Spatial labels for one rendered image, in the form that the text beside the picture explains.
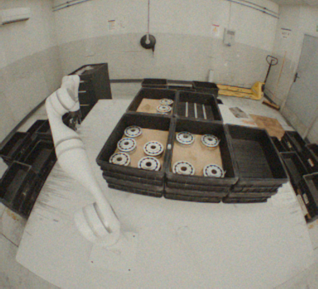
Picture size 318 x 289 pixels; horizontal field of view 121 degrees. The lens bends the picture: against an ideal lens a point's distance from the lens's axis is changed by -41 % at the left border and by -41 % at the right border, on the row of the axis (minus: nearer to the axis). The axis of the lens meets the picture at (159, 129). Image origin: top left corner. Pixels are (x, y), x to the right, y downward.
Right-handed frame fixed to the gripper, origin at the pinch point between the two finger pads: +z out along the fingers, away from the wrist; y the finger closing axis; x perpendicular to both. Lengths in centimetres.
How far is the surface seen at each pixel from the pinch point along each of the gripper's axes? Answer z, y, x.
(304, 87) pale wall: -61, 112, -359
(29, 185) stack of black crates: 44, -26, 49
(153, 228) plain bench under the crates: 12, -56, -49
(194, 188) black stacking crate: -5, -43, -66
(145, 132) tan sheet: -3.4, -3.6, -45.3
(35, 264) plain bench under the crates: 21, -83, 8
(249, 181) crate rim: -17, -50, -85
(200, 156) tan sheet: -6, -25, -73
